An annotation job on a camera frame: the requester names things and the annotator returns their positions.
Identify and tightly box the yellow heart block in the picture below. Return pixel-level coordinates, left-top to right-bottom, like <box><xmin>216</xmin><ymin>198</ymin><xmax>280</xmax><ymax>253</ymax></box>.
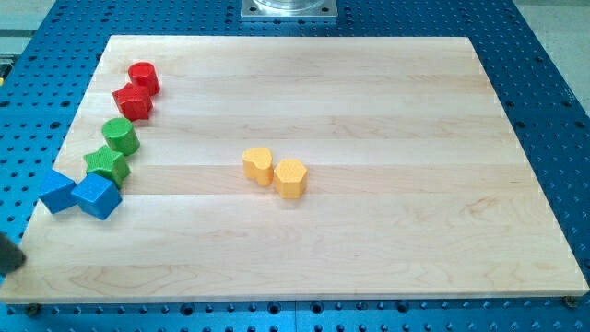
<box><xmin>242</xmin><ymin>147</ymin><xmax>274</xmax><ymax>186</ymax></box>

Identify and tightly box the blue triangle block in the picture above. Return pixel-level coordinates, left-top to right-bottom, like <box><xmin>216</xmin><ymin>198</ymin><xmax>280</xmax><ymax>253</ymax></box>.
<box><xmin>39</xmin><ymin>170</ymin><xmax>77</xmax><ymax>214</ymax></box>

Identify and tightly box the yellow hexagon block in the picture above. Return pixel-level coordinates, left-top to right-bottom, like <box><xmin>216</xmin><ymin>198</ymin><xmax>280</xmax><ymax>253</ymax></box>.
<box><xmin>274</xmin><ymin>159</ymin><xmax>308</xmax><ymax>199</ymax></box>

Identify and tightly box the wooden board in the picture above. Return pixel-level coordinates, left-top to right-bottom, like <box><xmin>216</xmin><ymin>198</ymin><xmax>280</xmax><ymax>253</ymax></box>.
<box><xmin>1</xmin><ymin>35</ymin><xmax>588</xmax><ymax>303</ymax></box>

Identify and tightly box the red star block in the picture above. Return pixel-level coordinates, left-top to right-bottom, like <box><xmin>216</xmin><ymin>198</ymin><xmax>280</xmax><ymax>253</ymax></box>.
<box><xmin>112</xmin><ymin>83</ymin><xmax>153</xmax><ymax>121</ymax></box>

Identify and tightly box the red cylinder block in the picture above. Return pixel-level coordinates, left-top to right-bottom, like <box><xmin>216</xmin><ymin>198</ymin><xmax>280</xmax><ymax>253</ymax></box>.
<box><xmin>127</xmin><ymin>62</ymin><xmax>160</xmax><ymax>96</ymax></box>

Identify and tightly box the green cylinder block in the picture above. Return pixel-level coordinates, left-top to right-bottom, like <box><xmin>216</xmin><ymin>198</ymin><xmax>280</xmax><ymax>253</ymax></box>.
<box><xmin>101</xmin><ymin>118</ymin><xmax>140</xmax><ymax>156</ymax></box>

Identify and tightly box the green star block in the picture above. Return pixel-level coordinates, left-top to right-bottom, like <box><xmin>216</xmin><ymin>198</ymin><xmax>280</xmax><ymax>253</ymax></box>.
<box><xmin>84</xmin><ymin>145</ymin><xmax>131</xmax><ymax>189</ymax></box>

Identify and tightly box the blue cube block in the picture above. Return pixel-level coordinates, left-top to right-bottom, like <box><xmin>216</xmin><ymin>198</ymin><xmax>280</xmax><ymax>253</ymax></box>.
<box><xmin>71</xmin><ymin>173</ymin><xmax>122</xmax><ymax>220</ymax></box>

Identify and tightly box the brass screw left corner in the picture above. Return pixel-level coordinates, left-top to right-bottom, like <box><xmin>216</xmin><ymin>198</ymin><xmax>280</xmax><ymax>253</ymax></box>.
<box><xmin>24</xmin><ymin>303</ymin><xmax>41</xmax><ymax>317</ymax></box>

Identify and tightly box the brass screw corner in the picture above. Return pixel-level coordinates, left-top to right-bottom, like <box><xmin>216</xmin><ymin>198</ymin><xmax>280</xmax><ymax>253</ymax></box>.
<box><xmin>562</xmin><ymin>296</ymin><xmax>578</xmax><ymax>309</ymax></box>
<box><xmin>24</xmin><ymin>303</ymin><xmax>41</xmax><ymax>317</ymax></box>

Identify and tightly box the brass screw right corner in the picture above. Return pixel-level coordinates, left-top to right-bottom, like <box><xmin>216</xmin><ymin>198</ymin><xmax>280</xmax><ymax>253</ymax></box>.
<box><xmin>562</xmin><ymin>296</ymin><xmax>578</xmax><ymax>309</ymax></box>

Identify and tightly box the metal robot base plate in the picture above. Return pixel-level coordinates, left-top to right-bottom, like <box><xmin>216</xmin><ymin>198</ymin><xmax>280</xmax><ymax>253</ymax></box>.
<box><xmin>241</xmin><ymin>0</ymin><xmax>338</xmax><ymax>20</ymax></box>

